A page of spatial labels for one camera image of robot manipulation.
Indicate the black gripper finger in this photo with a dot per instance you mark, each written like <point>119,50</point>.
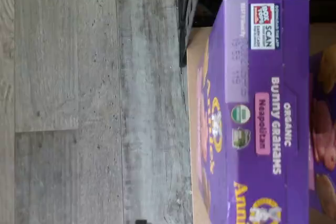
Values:
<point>141,221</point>

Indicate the purple Annie's box pink patch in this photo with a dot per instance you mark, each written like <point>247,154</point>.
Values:
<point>262,77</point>
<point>325,129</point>

